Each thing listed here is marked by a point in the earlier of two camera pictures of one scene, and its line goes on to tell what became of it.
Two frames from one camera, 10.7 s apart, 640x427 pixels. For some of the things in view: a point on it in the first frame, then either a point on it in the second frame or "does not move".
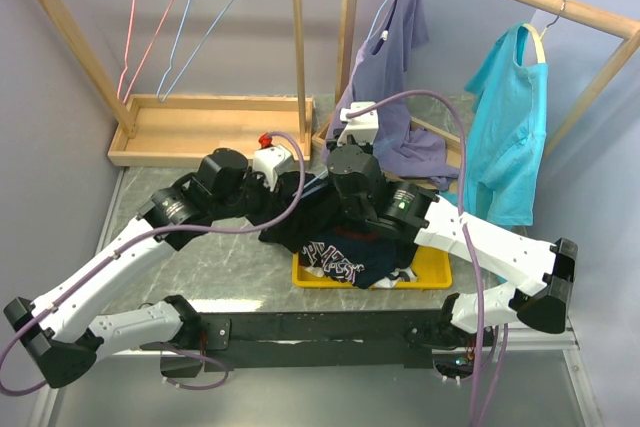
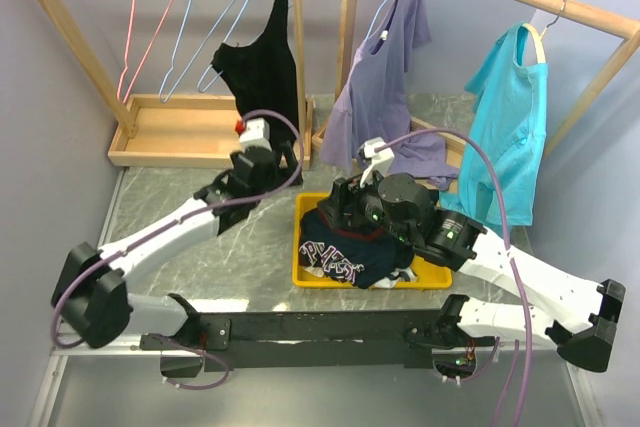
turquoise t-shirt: [507, 132] does not move
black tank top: [300, 206] -> [261, 75]
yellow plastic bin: [433, 265] does not move
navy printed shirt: [360, 257] does not move
